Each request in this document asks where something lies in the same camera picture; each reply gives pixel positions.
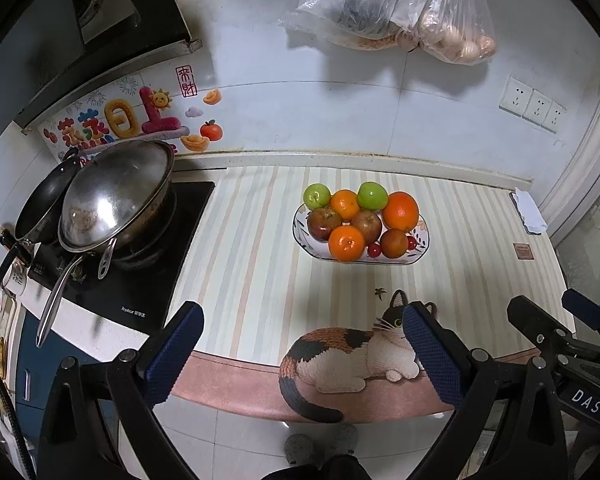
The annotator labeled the striped mat with cat print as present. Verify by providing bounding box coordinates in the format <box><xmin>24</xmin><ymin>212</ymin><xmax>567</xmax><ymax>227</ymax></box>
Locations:
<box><xmin>167</xmin><ymin>165</ymin><xmax>578</xmax><ymax>423</ymax></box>

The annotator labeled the festive wall sticker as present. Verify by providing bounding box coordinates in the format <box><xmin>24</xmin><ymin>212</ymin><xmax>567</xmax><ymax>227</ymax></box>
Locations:
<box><xmin>37</xmin><ymin>74</ymin><xmax>216</xmax><ymax>161</ymax></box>

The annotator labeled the grey fluffy slipper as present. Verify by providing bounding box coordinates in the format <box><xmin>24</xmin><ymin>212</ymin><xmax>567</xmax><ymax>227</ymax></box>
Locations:
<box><xmin>284</xmin><ymin>422</ymin><xmax>361</xmax><ymax>466</ymax></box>

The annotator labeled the white mug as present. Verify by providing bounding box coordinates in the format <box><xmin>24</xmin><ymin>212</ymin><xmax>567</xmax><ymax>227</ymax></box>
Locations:
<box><xmin>2</xmin><ymin>260</ymin><xmax>29</xmax><ymax>297</ymax></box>

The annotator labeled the white wall outlet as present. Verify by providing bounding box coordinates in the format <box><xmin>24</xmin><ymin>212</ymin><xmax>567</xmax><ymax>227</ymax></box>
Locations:
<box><xmin>522</xmin><ymin>87</ymin><xmax>551</xmax><ymax>125</ymax></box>
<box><xmin>498</xmin><ymin>75</ymin><xmax>534</xmax><ymax>113</ymax></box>
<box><xmin>544</xmin><ymin>101</ymin><xmax>567</xmax><ymax>135</ymax></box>

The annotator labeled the white cloth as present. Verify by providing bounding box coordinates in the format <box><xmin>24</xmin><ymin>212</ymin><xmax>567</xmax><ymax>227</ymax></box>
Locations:
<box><xmin>510</xmin><ymin>186</ymin><xmax>549</xmax><ymax>236</ymax></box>

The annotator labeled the plastic bag with dark contents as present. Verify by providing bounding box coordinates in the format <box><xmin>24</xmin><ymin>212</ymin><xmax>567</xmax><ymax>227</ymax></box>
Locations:
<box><xmin>278</xmin><ymin>0</ymin><xmax>411</xmax><ymax>51</ymax></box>

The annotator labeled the red stamp wall sticker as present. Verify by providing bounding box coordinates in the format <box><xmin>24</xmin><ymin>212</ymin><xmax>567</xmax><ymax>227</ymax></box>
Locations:
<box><xmin>176</xmin><ymin>65</ymin><xmax>195</xmax><ymax>98</ymax></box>

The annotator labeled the black range hood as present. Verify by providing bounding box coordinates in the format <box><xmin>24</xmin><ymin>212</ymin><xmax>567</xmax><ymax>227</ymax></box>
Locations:
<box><xmin>0</xmin><ymin>0</ymin><xmax>203</xmax><ymax>138</ymax></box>

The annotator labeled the black glass stove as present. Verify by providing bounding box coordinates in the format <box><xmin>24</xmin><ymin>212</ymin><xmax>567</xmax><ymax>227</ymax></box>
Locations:
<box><xmin>27</xmin><ymin>170</ymin><xmax>216</xmax><ymax>333</ymax></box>

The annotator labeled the blue cabinet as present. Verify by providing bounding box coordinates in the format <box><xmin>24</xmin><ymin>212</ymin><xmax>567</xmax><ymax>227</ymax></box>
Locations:
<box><xmin>12</xmin><ymin>310</ymin><xmax>146</xmax><ymax>461</ymax></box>

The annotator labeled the person's dark trouser leg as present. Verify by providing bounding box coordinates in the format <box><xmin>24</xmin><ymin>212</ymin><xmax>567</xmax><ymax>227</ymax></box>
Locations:
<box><xmin>262</xmin><ymin>454</ymin><xmax>381</xmax><ymax>480</ymax></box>

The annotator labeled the stainless steel wok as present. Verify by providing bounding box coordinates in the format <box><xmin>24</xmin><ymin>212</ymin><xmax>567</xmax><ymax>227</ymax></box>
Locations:
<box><xmin>57</xmin><ymin>140</ymin><xmax>177</xmax><ymax>281</ymax></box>

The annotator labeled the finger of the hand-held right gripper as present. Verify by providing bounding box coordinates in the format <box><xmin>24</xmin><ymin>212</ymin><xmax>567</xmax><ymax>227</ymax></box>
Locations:
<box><xmin>506</xmin><ymin>295</ymin><xmax>578</xmax><ymax>361</ymax></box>
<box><xmin>561</xmin><ymin>288</ymin><xmax>600</xmax><ymax>348</ymax></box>

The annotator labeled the plastic bag of eggs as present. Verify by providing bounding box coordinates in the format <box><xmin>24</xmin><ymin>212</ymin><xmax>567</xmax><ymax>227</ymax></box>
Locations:
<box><xmin>395</xmin><ymin>0</ymin><xmax>497</xmax><ymax>66</ymax></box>

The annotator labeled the floral oval plate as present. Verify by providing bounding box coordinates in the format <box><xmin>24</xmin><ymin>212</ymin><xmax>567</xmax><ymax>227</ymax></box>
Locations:
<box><xmin>293</xmin><ymin>203</ymin><xmax>431</xmax><ymax>265</ymax></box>

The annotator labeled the red apple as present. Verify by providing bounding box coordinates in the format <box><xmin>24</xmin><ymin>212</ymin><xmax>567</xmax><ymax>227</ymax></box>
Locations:
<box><xmin>350</xmin><ymin>210</ymin><xmax>383</xmax><ymax>247</ymax></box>
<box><xmin>306</xmin><ymin>207</ymin><xmax>343</xmax><ymax>242</ymax></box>
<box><xmin>380</xmin><ymin>228</ymin><xmax>410</xmax><ymax>259</ymax></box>

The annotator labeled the mandarin orange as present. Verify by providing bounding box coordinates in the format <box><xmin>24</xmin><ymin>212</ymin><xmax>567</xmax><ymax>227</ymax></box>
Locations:
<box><xmin>328</xmin><ymin>225</ymin><xmax>367</xmax><ymax>262</ymax></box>
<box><xmin>330</xmin><ymin>189</ymin><xmax>362</xmax><ymax>221</ymax></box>

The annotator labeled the large orange with stem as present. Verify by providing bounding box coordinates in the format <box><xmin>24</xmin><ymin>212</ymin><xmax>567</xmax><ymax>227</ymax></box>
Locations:
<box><xmin>381</xmin><ymin>191</ymin><xmax>420</xmax><ymax>232</ymax></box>

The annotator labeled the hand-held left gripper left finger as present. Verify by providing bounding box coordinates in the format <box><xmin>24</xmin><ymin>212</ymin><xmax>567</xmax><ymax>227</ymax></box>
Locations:
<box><xmin>32</xmin><ymin>301</ymin><xmax>205</xmax><ymax>480</ymax></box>

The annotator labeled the black cable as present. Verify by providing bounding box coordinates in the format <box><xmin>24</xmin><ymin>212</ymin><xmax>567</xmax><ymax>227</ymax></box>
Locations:
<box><xmin>0</xmin><ymin>342</ymin><xmax>33</xmax><ymax>480</ymax></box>

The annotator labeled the black frying pan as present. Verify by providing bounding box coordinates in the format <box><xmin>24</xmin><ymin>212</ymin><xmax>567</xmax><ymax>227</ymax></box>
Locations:
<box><xmin>0</xmin><ymin>147</ymin><xmax>81</xmax><ymax>301</ymax></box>

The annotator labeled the steel pot with long handle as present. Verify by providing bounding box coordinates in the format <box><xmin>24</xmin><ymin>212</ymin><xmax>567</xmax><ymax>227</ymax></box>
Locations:
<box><xmin>35</xmin><ymin>187</ymin><xmax>178</xmax><ymax>348</ymax></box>

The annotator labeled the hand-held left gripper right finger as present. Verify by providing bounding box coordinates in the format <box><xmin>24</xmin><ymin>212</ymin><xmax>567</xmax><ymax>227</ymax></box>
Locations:
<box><xmin>401</xmin><ymin>301</ymin><xmax>571</xmax><ymax>480</ymax></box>

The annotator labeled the frosted glass door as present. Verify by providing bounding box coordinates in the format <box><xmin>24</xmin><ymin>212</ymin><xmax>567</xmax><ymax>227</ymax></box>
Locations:
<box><xmin>550</xmin><ymin>170</ymin><xmax>600</xmax><ymax>311</ymax></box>

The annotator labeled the green apple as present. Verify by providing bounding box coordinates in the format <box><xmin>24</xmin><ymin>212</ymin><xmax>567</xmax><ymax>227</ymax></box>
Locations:
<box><xmin>356</xmin><ymin>181</ymin><xmax>391</xmax><ymax>211</ymax></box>
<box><xmin>302</xmin><ymin>182</ymin><xmax>333</xmax><ymax>211</ymax></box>

